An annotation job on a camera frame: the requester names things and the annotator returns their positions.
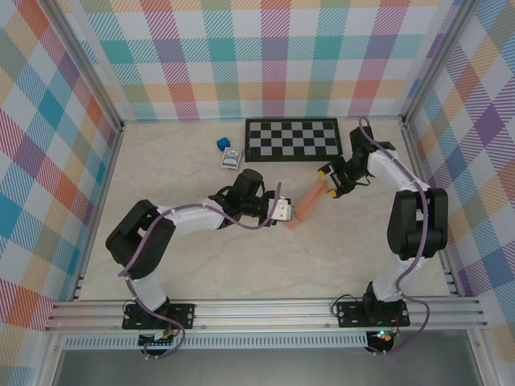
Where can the salmon paper box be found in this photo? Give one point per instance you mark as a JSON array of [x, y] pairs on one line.
[[307, 203]]

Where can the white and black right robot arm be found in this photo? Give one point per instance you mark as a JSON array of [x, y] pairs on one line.
[[418, 221]]

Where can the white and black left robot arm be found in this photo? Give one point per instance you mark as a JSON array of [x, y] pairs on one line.
[[141, 237]]

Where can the blue playing card box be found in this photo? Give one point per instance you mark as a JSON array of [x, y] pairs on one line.
[[231, 157]]

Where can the black grey checkerboard panel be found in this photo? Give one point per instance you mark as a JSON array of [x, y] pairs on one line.
[[289, 140]]

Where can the small blue block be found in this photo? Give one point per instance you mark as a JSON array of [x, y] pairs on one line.
[[223, 144]]

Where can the small controller circuit board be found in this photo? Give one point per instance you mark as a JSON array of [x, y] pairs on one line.
[[159, 339], [382, 337]]

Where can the grey metal panel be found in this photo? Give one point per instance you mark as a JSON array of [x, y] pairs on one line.
[[261, 368]]

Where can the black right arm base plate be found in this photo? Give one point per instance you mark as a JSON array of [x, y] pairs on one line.
[[348, 315]]

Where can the aluminium mounting rail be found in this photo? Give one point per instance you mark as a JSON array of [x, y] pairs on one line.
[[261, 313]]

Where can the aluminium frame post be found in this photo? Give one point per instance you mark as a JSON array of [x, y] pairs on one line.
[[86, 66], [440, 64]]

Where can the aluminium table side rail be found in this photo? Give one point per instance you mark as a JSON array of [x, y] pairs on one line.
[[450, 265], [98, 209]]

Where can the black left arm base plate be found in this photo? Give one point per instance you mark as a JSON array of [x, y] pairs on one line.
[[185, 313]]

